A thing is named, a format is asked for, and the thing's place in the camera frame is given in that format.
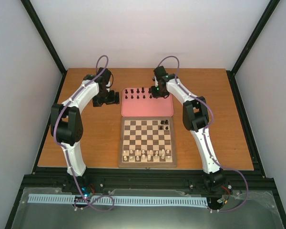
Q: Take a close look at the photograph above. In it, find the light blue cable duct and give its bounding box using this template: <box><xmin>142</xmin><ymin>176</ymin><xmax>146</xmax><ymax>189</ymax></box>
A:
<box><xmin>27</xmin><ymin>194</ymin><xmax>208</xmax><ymax>208</ymax></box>

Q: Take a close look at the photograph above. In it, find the wooden chess board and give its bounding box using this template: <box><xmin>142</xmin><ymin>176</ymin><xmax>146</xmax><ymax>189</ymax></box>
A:
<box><xmin>119</xmin><ymin>117</ymin><xmax>177</xmax><ymax>168</ymax></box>

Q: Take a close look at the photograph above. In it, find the black right frame post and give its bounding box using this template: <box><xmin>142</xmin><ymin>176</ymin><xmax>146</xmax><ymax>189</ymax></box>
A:
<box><xmin>230</xmin><ymin>0</ymin><xmax>282</xmax><ymax>74</ymax></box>

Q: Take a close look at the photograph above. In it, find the black frame post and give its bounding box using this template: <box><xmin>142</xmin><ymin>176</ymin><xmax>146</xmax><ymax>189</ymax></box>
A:
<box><xmin>230</xmin><ymin>0</ymin><xmax>282</xmax><ymax>74</ymax></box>
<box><xmin>20</xmin><ymin>0</ymin><xmax>67</xmax><ymax>75</ymax></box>

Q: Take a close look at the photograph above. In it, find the pink plastic tray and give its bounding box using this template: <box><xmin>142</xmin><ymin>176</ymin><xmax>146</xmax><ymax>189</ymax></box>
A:
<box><xmin>121</xmin><ymin>87</ymin><xmax>174</xmax><ymax>117</ymax></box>

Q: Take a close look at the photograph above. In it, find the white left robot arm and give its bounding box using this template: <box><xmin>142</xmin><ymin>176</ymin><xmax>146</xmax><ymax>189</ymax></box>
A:
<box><xmin>50</xmin><ymin>68</ymin><xmax>120</xmax><ymax>192</ymax></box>

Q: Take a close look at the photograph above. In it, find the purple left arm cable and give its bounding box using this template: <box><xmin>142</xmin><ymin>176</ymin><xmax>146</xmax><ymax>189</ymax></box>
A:
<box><xmin>52</xmin><ymin>55</ymin><xmax>115</xmax><ymax>213</ymax></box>

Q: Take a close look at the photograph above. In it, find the black left frame post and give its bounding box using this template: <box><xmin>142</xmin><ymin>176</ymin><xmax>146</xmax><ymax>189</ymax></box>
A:
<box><xmin>20</xmin><ymin>0</ymin><xmax>67</xmax><ymax>75</ymax></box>

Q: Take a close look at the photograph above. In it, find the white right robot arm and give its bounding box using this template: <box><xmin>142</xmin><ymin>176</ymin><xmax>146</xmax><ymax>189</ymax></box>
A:
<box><xmin>150</xmin><ymin>66</ymin><xmax>225</xmax><ymax>193</ymax></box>

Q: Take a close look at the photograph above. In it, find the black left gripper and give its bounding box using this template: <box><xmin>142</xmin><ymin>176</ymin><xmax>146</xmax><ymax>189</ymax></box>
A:
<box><xmin>93</xmin><ymin>90</ymin><xmax>120</xmax><ymax>107</ymax></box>

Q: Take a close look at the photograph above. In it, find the black front frame rail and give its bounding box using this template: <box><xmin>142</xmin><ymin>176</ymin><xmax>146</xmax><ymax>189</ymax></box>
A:
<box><xmin>20</xmin><ymin>167</ymin><xmax>278</xmax><ymax>195</ymax></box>

